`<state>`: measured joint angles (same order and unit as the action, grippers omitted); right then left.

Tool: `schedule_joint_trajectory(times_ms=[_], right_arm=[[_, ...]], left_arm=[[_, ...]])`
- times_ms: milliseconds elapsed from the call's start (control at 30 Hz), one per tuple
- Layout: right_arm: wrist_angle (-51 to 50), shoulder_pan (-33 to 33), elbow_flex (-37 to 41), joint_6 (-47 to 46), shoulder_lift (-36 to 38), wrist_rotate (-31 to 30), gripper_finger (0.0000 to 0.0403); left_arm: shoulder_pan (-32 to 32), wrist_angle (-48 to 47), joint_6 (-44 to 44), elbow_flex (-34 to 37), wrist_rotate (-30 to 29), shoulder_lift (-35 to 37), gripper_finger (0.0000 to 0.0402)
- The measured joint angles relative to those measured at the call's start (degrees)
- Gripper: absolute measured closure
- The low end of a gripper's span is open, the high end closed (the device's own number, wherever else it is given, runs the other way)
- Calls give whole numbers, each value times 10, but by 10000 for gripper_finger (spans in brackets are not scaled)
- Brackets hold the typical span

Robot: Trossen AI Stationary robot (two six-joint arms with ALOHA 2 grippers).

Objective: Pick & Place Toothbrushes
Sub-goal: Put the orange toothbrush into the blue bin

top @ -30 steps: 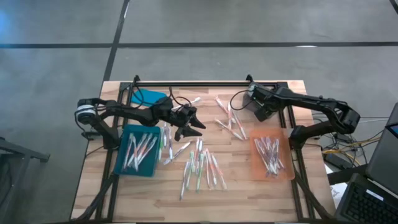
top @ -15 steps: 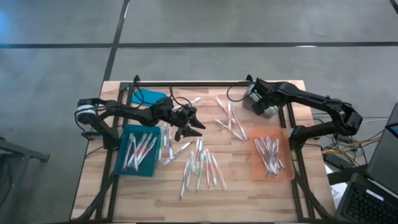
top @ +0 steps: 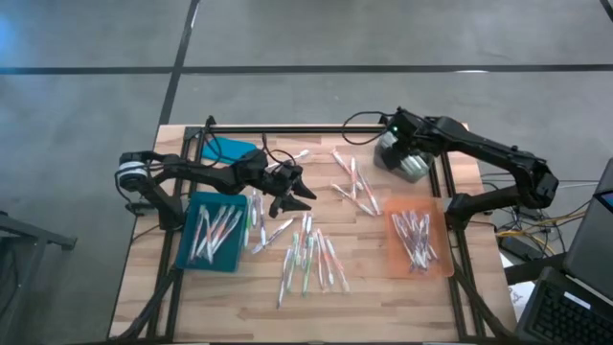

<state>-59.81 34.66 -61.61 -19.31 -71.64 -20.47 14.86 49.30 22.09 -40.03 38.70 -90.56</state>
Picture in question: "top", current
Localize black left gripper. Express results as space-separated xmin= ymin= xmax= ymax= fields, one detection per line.
xmin=229 ymin=149 xmax=318 ymax=219

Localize grey plastic bin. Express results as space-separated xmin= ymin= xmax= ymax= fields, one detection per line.
xmin=372 ymin=128 xmax=438 ymax=185

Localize blue plastic lid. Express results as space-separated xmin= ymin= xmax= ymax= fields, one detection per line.
xmin=200 ymin=136 xmax=261 ymax=168

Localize blue plastic bin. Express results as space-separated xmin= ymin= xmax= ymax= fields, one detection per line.
xmin=174 ymin=191 xmax=251 ymax=275

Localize cardboard box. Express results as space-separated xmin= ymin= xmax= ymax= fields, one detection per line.
xmin=384 ymin=197 xmax=456 ymax=281

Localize black power strip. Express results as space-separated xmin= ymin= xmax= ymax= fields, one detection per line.
xmin=497 ymin=234 xmax=545 ymax=264

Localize white paper sheet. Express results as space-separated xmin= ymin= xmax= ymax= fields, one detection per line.
xmin=500 ymin=251 xmax=538 ymax=308

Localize black laptop computer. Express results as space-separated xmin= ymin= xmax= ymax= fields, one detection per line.
xmin=514 ymin=157 xmax=613 ymax=345

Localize grey metal stand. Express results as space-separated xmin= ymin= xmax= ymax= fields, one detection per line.
xmin=0 ymin=209 xmax=79 ymax=345

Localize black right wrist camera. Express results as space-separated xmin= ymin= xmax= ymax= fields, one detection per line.
xmin=380 ymin=108 xmax=414 ymax=145

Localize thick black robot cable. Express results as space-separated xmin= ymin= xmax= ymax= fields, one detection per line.
xmin=340 ymin=109 xmax=398 ymax=147

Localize black floor cables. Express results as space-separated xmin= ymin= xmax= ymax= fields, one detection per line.
xmin=478 ymin=179 xmax=598 ymax=258

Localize yellow floor cable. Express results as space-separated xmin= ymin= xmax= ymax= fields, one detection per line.
xmin=495 ymin=210 xmax=589 ymax=241

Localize black metal floor frame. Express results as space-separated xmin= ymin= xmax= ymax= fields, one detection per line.
xmin=502 ymin=251 xmax=569 ymax=288

